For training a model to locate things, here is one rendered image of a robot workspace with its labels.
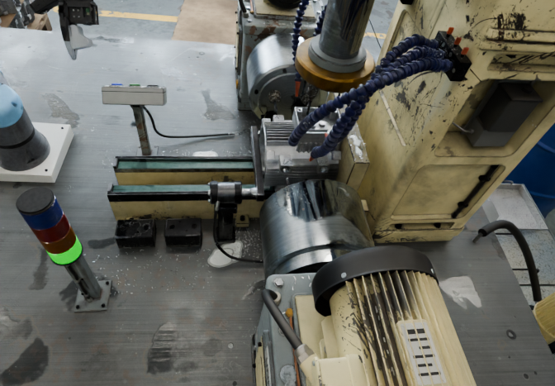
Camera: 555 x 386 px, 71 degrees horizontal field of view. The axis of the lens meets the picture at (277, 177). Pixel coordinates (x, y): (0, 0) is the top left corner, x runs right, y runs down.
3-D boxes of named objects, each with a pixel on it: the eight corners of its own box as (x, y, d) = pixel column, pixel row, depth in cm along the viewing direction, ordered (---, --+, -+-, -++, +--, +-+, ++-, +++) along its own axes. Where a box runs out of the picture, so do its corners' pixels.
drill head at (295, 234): (339, 210, 112) (364, 150, 93) (377, 361, 86) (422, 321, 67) (253, 212, 108) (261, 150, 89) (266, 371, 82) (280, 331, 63)
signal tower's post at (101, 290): (112, 280, 103) (64, 181, 71) (107, 310, 98) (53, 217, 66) (80, 282, 101) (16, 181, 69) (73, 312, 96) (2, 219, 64)
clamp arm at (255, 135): (266, 202, 100) (258, 132, 116) (267, 194, 98) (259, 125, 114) (253, 202, 100) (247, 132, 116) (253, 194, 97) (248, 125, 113)
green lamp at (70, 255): (84, 239, 84) (79, 228, 81) (78, 264, 80) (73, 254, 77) (55, 240, 83) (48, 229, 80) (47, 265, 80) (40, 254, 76)
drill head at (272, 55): (305, 72, 154) (318, 11, 135) (321, 136, 131) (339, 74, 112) (242, 69, 150) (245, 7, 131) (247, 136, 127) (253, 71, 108)
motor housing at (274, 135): (318, 152, 125) (331, 107, 111) (329, 200, 113) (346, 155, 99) (257, 152, 122) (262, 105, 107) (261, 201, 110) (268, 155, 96)
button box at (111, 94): (167, 103, 119) (166, 85, 118) (164, 106, 112) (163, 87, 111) (108, 102, 117) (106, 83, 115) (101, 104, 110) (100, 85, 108)
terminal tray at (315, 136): (331, 126, 111) (337, 107, 105) (339, 154, 104) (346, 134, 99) (290, 126, 109) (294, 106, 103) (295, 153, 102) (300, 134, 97)
